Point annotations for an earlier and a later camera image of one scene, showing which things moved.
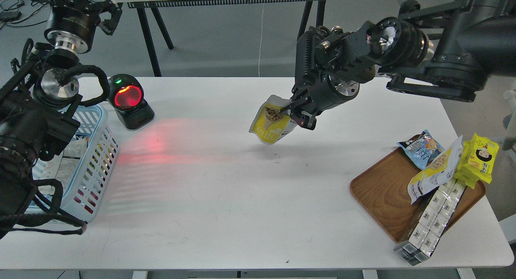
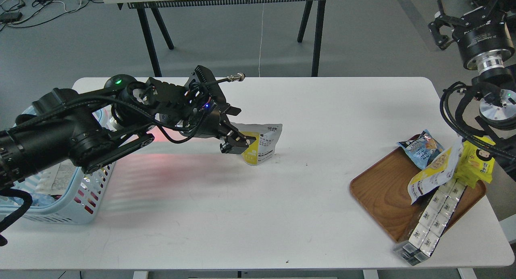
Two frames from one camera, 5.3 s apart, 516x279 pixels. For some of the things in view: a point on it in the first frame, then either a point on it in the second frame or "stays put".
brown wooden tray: (471, 196) stays put
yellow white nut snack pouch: (269, 124) -> (262, 149)
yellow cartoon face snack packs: (476, 161) stays put
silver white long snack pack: (423, 243) stays put
